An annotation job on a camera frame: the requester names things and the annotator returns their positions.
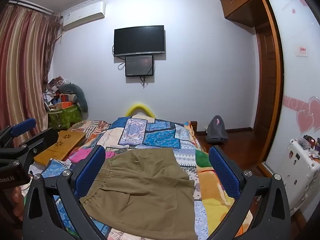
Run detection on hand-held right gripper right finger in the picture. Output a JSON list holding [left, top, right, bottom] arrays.
[[207, 145, 292, 240]]

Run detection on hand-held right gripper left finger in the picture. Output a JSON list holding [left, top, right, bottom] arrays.
[[22, 145, 110, 240]]

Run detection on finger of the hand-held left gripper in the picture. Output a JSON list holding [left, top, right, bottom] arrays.
[[0, 117, 37, 144], [19, 127, 59, 157]]

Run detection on khaki pants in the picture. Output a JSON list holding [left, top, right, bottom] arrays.
[[80, 148, 204, 240]]

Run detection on wooden bed headboard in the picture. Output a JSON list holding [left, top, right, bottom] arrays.
[[34, 130, 87, 165]]

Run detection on pink cloth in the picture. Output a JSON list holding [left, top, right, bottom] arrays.
[[69, 147, 115, 165]]

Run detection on green storage box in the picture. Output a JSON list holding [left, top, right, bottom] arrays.
[[47, 104, 83, 130]]

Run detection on orange striped blanket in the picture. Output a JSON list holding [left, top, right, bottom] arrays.
[[67, 120, 110, 145]]

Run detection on grey backpack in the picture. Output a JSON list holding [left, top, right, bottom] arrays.
[[205, 115, 228, 144]]

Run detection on pile of mixed clutter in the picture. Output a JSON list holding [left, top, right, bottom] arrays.
[[42, 75, 75, 111]]

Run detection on grey plush toy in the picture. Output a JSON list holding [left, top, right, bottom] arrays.
[[59, 84, 88, 112]]

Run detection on striped red curtain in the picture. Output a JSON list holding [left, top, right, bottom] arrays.
[[0, 4, 62, 135]]

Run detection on patchwork blanket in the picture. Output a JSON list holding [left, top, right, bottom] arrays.
[[41, 114, 253, 240]]

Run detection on yellow foam arch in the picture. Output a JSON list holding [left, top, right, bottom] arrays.
[[125, 102, 157, 118]]

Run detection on small items on suitcase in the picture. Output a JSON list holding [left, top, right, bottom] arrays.
[[299, 134, 320, 159]]

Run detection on wooden door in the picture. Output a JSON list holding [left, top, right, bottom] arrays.
[[255, 22, 282, 132]]

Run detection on white sliding wardrobe door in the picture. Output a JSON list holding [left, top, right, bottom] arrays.
[[265, 0, 320, 167]]

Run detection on white air conditioner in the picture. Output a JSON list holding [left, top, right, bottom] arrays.
[[62, 1, 105, 32]]

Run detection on wooden overhead cabinet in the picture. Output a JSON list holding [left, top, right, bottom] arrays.
[[220, 0, 288, 28]]

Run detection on small black wall monitor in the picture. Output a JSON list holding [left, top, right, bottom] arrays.
[[125, 54, 154, 77]]

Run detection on black wall television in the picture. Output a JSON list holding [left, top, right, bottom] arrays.
[[114, 25, 166, 57]]

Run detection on red wall sticker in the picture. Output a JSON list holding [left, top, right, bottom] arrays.
[[295, 44, 308, 57]]

